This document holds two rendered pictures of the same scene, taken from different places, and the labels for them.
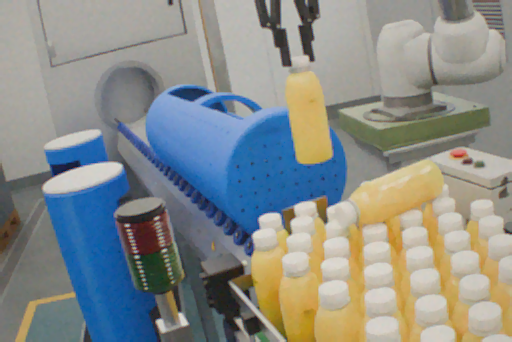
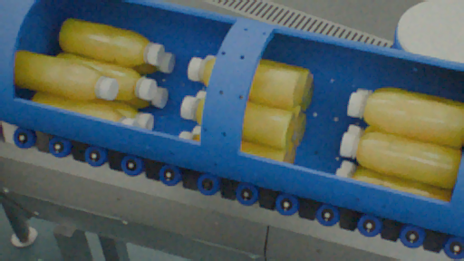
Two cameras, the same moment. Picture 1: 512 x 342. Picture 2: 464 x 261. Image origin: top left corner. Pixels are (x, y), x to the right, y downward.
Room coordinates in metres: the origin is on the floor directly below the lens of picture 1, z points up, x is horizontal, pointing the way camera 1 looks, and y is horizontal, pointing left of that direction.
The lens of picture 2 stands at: (2.10, -0.60, 1.90)
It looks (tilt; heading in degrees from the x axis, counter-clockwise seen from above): 45 degrees down; 122
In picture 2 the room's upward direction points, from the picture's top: 3 degrees clockwise
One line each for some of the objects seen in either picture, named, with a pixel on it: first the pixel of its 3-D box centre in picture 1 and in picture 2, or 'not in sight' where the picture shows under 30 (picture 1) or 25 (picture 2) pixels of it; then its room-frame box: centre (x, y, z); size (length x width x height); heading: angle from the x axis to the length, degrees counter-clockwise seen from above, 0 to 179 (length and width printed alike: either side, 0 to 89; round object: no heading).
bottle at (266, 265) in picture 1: (274, 287); not in sight; (0.91, 0.01, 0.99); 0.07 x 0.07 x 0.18
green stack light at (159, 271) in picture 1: (154, 263); not in sight; (0.65, 0.14, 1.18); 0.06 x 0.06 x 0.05
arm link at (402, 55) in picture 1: (405, 56); not in sight; (1.70, -0.51, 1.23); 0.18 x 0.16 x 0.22; 56
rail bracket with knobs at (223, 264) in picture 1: (228, 286); not in sight; (1.02, 0.10, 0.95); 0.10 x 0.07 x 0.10; 108
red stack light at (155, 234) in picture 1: (145, 229); not in sight; (0.65, 0.14, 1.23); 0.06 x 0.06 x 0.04
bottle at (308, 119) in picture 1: (307, 113); not in sight; (1.05, -0.11, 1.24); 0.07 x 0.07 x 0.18
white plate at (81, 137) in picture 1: (72, 139); not in sight; (2.58, 0.80, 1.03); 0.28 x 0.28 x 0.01
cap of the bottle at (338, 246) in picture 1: (336, 247); not in sight; (0.81, -0.10, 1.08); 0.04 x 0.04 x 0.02
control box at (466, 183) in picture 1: (476, 184); not in sight; (1.02, -0.42, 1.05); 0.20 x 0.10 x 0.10; 18
